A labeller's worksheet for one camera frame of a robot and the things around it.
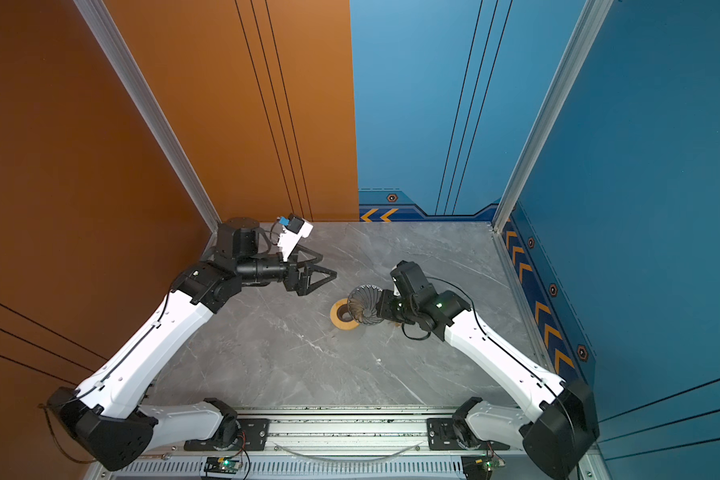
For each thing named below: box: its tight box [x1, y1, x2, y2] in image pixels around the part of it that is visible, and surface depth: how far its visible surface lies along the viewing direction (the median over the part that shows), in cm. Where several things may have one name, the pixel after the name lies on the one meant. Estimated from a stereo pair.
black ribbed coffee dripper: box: [347, 284, 384, 326], surface depth 78 cm
